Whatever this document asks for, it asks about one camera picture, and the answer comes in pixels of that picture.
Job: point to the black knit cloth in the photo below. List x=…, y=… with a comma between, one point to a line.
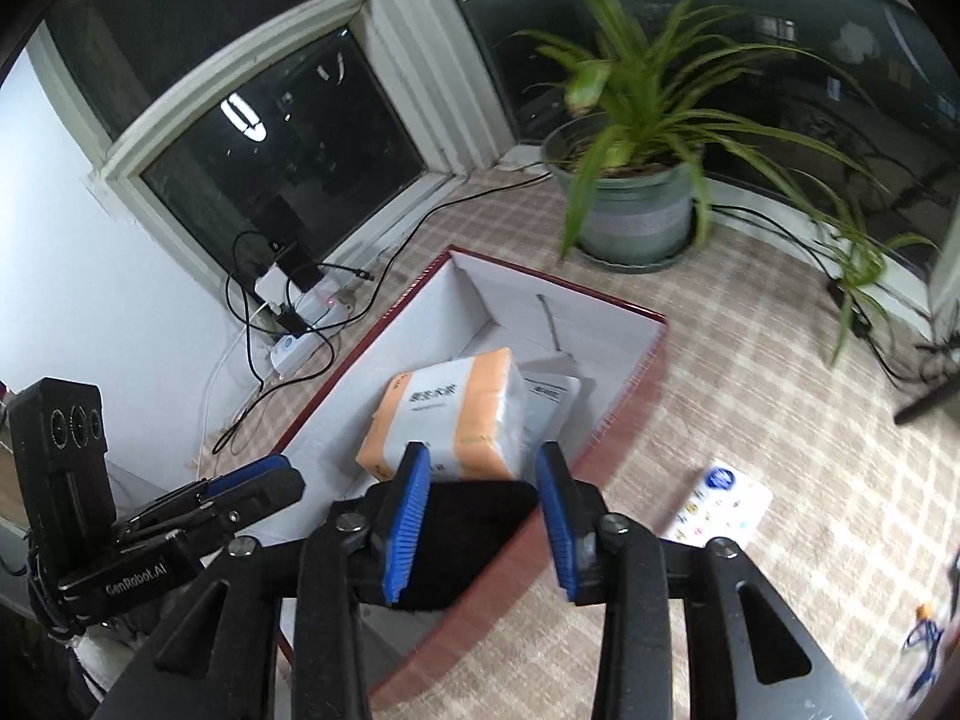
x=472, y=532

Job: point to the black power adapter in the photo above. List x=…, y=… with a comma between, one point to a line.
x=306, y=266

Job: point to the black tripod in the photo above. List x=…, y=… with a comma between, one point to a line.
x=926, y=403

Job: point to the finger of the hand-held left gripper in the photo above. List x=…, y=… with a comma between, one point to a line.
x=247, y=471
x=262, y=495

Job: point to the small white tissue pack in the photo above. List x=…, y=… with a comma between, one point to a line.
x=720, y=502

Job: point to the red cardboard box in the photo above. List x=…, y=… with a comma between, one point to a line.
x=480, y=300

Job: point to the orange tissue pack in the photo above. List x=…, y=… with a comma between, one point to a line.
x=442, y=412

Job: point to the potted green plant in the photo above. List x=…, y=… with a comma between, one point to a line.
x=637, y=202

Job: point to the white charger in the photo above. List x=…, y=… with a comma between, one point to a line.
x=271, y=281

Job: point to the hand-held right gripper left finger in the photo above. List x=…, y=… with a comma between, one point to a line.
x=405, y=532

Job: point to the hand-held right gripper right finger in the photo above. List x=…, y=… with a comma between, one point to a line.
x=559, y=532

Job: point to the white power strip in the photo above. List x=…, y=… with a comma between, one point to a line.
x=311, y=330

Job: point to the white window frame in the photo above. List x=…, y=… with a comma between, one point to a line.
x=405, y=37

